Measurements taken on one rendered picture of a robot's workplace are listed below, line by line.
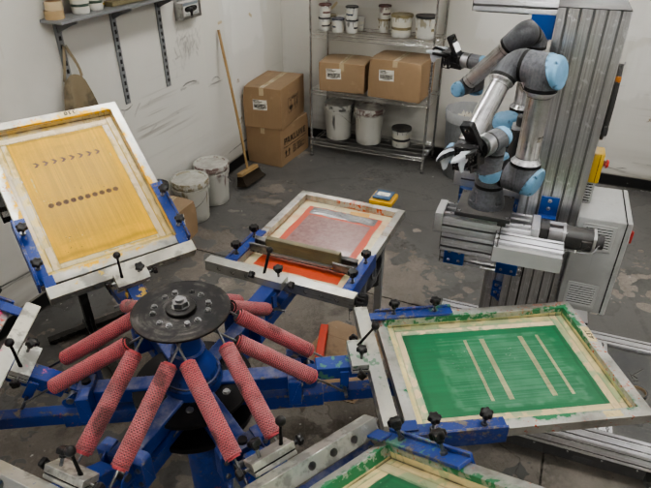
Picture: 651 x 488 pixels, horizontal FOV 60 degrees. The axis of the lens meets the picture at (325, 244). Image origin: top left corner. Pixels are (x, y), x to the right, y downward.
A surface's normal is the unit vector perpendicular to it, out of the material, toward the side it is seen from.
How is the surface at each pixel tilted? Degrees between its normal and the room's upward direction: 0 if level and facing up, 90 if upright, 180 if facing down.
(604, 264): 90
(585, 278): 90
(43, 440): 0
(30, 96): 90
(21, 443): 0
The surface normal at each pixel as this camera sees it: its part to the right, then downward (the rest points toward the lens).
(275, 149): -0.41, 0.48
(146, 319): 0.00, -0.85
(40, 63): 0.92, 0.21
